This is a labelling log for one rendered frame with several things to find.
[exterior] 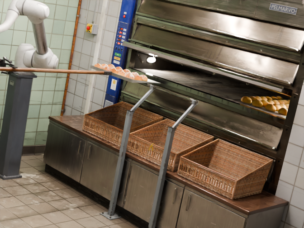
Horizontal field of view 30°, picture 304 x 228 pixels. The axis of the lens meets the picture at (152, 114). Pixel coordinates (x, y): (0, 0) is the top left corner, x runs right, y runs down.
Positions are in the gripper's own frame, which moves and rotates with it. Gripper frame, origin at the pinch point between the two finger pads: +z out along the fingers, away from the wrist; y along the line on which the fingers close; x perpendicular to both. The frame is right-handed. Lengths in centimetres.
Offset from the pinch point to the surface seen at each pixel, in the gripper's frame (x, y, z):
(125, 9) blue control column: -152, -52, -51
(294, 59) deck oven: -153, -46, 140
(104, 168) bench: -100, 84, 14
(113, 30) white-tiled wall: -155, -30, -65
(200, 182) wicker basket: -103, 59, 114
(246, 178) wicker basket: -117, 45, 145
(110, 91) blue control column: -152, 30, -51
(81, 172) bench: -101, 99, -16
